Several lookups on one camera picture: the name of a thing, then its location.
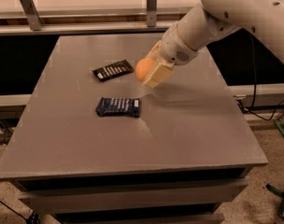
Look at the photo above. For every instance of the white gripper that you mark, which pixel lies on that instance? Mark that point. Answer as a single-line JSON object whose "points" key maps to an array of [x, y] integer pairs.
{"points": [[176, 48]]}

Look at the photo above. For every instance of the orange fruit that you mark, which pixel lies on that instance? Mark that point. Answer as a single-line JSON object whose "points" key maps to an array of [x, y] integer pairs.
{"points": [[143, 68]]}

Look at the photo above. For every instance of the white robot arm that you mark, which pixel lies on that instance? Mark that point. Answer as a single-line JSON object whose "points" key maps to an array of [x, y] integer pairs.
{"points": [[207, 22]]}

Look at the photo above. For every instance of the black rxbar chocolate wrapper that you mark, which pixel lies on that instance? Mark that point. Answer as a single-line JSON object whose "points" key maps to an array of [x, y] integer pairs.
{"points": [[113, 70]]}

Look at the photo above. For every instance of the blue rxbar wrapper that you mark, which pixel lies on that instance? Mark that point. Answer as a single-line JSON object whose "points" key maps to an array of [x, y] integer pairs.
{"points": [[110, 107]]}

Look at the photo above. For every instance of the grey table with drawers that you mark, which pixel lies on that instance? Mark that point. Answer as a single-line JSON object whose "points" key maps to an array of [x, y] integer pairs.
{"points": [[189, 150]]}

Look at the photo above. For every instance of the green floor tool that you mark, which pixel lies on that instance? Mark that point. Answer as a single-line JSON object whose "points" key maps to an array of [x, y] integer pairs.
{"points": [[283, 134]]}

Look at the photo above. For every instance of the middle metal bracket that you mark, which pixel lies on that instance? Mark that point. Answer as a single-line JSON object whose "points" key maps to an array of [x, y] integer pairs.
{"points": [[151, 13]]}

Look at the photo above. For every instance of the metal bracket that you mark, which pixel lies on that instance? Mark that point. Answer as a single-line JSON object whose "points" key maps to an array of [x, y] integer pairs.
{"points": [[29, 8], [151, 13]]}

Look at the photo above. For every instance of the left metal bracket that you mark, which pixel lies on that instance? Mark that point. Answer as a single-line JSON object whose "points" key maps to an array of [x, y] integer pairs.
{"points": [[29, 8]]}

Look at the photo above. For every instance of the long metal counter rail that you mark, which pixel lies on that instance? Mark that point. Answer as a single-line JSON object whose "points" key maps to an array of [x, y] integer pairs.
{"points": [[88, 22]]}

